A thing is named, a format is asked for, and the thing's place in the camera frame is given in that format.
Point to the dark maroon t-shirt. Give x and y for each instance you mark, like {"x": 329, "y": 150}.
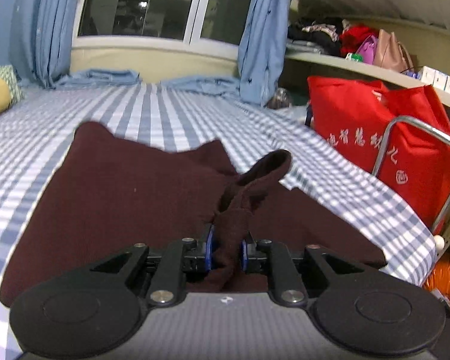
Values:
{"x": 111, "y": 193}

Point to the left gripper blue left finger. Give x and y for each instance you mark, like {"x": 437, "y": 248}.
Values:
{"x": 208, "y": 246}

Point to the clothes pile on shelf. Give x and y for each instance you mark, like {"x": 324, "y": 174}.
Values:
{"x": 335, "y": 35}

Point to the blue white checked bedsheet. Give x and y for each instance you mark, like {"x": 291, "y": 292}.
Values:
{"x": 36, "y": 134}

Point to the white wall shelf unit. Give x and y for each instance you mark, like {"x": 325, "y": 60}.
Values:
{"x": 404, "y": 43}

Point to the left blue star curtain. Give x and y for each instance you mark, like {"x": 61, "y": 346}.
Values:
{"x": 36, "y": 39}

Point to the pink handbag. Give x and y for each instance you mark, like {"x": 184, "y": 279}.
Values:
{"x": 368, "y": 49}

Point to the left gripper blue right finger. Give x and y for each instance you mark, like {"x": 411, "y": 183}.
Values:
{"x": 246, "y": 244}

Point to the chrome metal cart frame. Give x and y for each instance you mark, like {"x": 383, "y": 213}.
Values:
{"x": 414, "y": 160}

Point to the white framed window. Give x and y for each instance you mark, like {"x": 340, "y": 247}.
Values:
{"x": 203, "y": 27}

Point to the blue star curtain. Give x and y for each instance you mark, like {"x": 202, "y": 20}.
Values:
{"x": 262, "y": 49}
{"x": 36, "y": 39}

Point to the orange bag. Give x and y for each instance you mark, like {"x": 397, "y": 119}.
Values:
{"x": 439, "y": 279}

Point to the right blue star curtain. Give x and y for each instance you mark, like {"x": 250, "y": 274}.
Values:
{"x": 262, "y": 49}

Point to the beige handbag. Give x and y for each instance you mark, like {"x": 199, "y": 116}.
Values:
{"x": 391, "y": 54}

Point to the red fabric tote bag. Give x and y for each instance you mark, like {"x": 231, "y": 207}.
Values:
{"x": 370, "y": 125}

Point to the green checked pillow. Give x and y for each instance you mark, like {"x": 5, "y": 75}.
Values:
{"x": 8, "y": 75}

